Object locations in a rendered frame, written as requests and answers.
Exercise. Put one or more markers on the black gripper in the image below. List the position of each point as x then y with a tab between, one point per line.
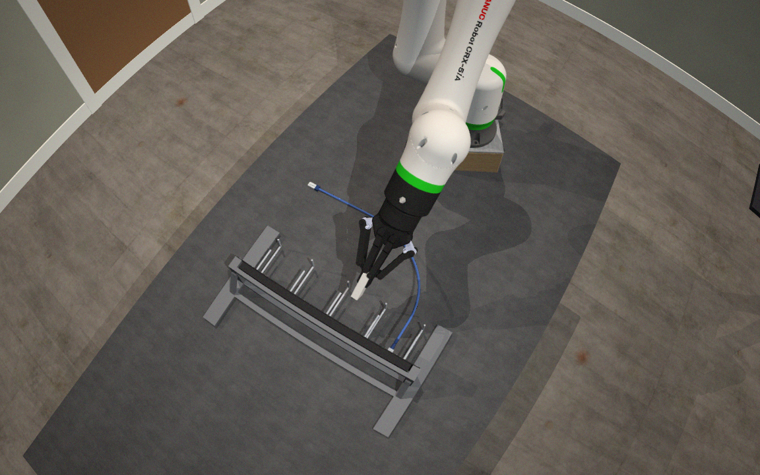
392	228

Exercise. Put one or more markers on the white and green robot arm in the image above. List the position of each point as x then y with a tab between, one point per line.
461	101

